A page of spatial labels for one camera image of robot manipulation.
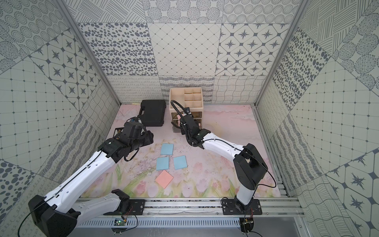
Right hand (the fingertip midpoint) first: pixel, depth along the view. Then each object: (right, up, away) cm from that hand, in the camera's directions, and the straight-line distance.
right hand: (188, 122), depth 88 cm
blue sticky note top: (-15, -18, +8) cm, 25 cm away
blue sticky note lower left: (-16, -25, +1) cm, 30 cm away
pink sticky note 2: (-14, -33, -4) cm, 36 cm away
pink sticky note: (-6, +3, 0) cm, 7 cm away
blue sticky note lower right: (-5, -25, +3) cm, 26 cm away
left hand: (-18, -7, -12) cm, 22 cm away
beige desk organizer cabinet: (+1, +16, +3) cm, 16 cm away
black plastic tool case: (-29, +7, +22) cm, 37 cm away
